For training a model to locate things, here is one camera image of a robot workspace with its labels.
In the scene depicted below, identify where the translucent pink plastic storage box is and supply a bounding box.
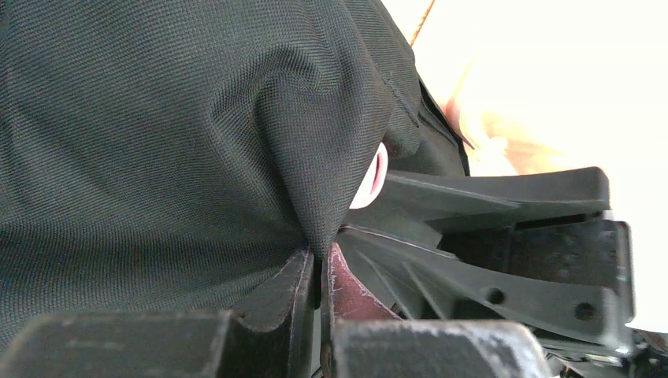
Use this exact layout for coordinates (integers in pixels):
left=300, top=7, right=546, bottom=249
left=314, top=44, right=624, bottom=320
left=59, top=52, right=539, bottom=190
left=443, top=54, right=577, bottom=176

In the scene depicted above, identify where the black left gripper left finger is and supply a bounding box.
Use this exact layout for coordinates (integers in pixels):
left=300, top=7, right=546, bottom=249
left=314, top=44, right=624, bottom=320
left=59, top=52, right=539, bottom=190
left=1, top=251, right=314, bottom=377

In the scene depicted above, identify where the black student backpack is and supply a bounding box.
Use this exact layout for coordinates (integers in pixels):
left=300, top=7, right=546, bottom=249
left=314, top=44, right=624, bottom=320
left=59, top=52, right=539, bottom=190
left=1, top=1, right=469, bottom=347

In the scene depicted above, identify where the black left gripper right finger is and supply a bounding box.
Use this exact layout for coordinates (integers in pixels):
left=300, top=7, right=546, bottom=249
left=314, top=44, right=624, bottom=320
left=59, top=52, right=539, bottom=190
left=321, top=243, right=551, bottom=377

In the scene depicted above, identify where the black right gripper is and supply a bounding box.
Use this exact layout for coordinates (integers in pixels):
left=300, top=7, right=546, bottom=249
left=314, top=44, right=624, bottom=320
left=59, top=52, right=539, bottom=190
left=336, top=167, right=667, bottom=377

